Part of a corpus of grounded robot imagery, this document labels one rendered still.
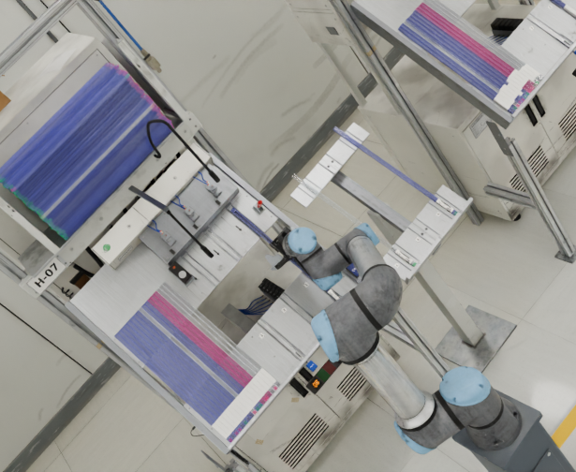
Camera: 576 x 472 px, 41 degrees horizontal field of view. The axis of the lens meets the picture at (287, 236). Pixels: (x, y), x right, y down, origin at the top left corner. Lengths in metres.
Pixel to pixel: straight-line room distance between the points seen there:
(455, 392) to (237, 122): 2.66
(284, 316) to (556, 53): 1.33
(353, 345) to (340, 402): 1.29
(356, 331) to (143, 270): 1.00
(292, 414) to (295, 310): 0.59
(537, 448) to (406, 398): 0.46
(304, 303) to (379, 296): 0.75
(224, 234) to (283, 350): 0.43
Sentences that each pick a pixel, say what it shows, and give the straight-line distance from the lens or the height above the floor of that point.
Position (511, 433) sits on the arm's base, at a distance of 2.17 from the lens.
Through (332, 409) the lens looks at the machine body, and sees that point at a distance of 3.07.
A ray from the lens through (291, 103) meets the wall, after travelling 4.52.
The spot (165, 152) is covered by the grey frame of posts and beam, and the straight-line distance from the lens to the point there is 2.56.
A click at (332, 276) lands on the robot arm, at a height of 1.01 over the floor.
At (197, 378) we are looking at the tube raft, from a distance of 2.48.
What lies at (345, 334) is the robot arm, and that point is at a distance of 1.78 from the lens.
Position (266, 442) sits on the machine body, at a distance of 2.96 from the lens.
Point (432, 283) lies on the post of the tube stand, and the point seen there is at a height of 0.41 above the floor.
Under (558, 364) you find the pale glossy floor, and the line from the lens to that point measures 2.96.
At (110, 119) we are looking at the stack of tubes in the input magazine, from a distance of 2.44.
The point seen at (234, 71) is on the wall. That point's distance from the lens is 4.31.
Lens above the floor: 2.35
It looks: 34 degrees down
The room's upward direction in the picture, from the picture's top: 41 degrees counter-clockwise
